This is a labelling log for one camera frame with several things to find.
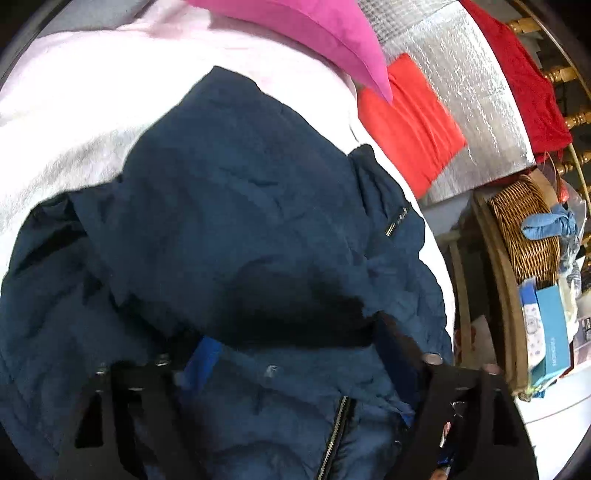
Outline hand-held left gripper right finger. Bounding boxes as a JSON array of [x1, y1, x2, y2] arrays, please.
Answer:
[[372, 314, 541, 480]]

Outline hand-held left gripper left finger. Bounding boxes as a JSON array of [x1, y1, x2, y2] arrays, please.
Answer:
[[60, 337, 225, 480]]

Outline navy blue zip jacket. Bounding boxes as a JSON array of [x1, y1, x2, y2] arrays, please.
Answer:
[[0, 66, 455, 480]]

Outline wooden chair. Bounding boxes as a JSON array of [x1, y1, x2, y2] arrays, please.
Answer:
[[445, 189, 532, 402]]

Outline white printed box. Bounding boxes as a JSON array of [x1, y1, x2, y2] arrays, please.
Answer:
[[517, 277, 548, 384]]

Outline light blue cardboard box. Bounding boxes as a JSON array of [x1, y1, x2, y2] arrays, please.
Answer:
[[536, 285, 571, 377]]

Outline wicker basket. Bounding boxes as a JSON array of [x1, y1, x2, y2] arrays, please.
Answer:
[[487, 174, 561, 287]]

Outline light blue cloth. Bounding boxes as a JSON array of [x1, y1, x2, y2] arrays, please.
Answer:
[[521, 205, 578, 241]]

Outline orange-red folded cloth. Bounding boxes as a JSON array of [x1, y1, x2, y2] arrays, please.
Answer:
[[358, 53, 468, 198]]

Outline silver foil mat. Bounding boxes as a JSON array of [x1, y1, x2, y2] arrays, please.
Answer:
[[355, 0, 539, 204]]

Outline white bed sheet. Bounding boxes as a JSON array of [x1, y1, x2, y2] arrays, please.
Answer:
[[0, 0, 458, 333]]

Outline dark red cloth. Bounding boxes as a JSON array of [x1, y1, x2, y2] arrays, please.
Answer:
[[459, 0, 573, 162]]

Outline wooden stair railing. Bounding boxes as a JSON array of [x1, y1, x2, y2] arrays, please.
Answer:
[[505, 0, 591, 204]]

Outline magenta pillow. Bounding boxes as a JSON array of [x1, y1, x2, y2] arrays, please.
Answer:
[[187, 0, 394, 103]]

